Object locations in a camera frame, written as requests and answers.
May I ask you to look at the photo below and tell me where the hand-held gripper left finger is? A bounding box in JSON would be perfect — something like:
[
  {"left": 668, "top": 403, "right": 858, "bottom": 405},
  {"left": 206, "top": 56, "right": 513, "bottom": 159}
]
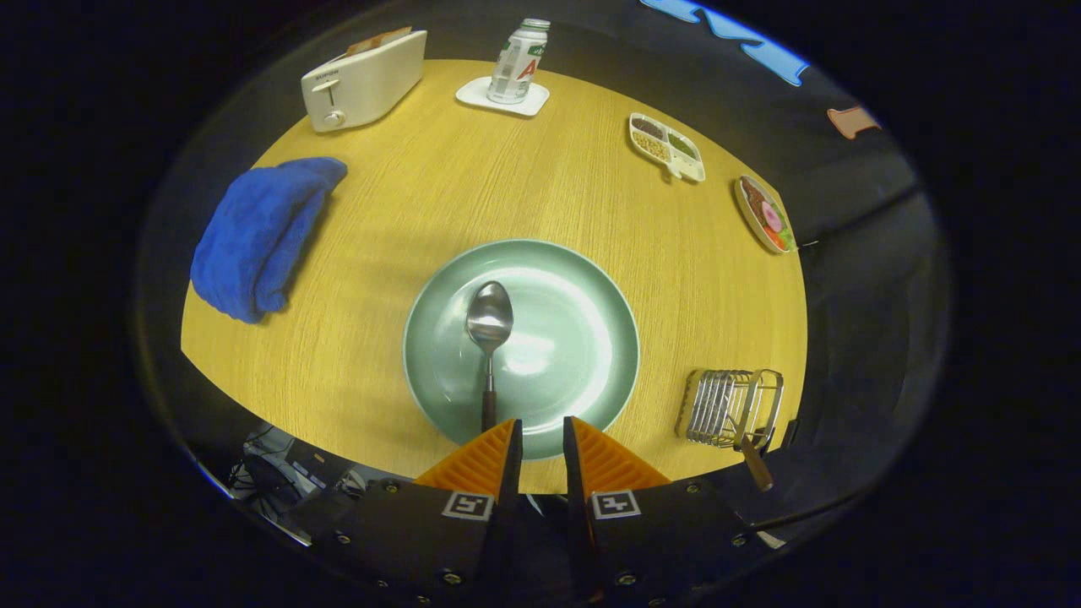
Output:
[{"left": 317, "top": 418, "right": 524, "bottom": 608}]

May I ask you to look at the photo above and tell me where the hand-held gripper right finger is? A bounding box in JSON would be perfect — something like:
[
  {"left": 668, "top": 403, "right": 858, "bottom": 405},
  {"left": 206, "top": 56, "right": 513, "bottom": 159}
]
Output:
[{"left": 563, "top": 415, "right": 774, "bottom": 608}]

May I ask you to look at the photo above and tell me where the dark handled metal spoon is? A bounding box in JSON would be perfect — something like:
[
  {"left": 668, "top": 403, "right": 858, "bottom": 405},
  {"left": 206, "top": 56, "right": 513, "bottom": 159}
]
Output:
[{"left": 466, "top": 280, "right": 514, "bottom": 433}]

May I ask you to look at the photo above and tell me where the wooden handled metal fork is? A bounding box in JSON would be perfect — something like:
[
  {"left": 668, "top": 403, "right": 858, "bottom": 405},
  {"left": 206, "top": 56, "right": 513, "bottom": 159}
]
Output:
[{"left": 731, "top": 372, "right": 774, "bottom": 492}]

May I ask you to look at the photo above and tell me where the pale green plate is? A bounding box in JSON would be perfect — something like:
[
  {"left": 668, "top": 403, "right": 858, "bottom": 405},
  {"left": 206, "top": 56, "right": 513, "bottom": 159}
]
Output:
[{"left": 402, "top": 239, "right": 641, "bottom": 461}]

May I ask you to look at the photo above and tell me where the plate of sliced food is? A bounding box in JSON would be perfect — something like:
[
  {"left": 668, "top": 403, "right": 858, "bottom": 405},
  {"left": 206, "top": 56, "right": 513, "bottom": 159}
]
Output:
[{"left": 734, "top": 175, "right": 796, "bottom": 255}]

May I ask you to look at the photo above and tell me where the white divided bean tray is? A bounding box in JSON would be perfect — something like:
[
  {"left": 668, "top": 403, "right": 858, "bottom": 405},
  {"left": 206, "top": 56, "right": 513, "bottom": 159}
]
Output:
[{"left": 628, "top": 112, "right": 707, "bottom": 183}]

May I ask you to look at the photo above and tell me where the blue cloth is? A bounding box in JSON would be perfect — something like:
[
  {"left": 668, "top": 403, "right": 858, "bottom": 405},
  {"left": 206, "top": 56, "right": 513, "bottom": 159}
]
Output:
[{"left": 190, "top": 157, "right": 349, "bottom": 324}]

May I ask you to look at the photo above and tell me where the white square coaster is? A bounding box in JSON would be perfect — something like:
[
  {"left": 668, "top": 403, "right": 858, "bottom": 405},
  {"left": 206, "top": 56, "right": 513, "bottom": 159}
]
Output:
[{"left": 455, "top": 76, "right": 551, "bottom": 117}]

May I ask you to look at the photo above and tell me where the white green drink bottle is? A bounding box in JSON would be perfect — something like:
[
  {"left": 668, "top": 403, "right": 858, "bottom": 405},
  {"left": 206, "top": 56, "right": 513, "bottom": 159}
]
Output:
[{"left": 487, "top": 18, "right": 551, "bottom": 106}]

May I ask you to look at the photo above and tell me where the white toaster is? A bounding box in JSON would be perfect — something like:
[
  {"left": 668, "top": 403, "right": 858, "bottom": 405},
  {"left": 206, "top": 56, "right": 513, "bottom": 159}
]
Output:
[{"left": 301, "top": 25, "right": 428, "bottom": 134}]

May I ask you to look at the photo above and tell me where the metal wire basket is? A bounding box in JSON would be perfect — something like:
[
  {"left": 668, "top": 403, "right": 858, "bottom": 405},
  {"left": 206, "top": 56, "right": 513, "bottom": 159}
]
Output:
[{"left": 676, "top": 368, "right": 785, "bottom": 448}]

